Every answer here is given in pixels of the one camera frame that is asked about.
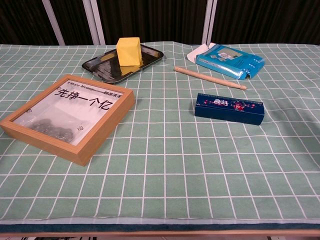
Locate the dark blue glasses case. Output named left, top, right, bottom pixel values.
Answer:
left=194, top=92, right=265, bottom=126

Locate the green checked tablecloth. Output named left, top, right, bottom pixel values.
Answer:
left=0, top=41, right=320, bottom=225

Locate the wooden stick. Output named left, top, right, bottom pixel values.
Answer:
left=173, top=66, right=248, bottom=91

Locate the dark metal tray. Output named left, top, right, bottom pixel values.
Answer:
left=81, top=43, right=165, bottom=85

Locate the yellow block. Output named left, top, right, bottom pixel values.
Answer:
left=115, top=37, right=143, bottom=67

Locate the blue cardboard box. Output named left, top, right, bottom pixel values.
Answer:
left=186, top=42, right=265, bottom=81

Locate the black pleated screen panel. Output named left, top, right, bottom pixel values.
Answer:
left=96, top=0, right=208, bottom=45
left=49, top=0, right=97, bottom=46
left=211, top=0, right=320, bottom=46
left=0, top=0, right=60, bottom=46

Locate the wooden frame coin box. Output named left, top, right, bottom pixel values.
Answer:
left=0, top=74, right=136, bottom=167

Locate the white double partition post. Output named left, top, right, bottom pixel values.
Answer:
left=83, top=0, right=106, bottom=46

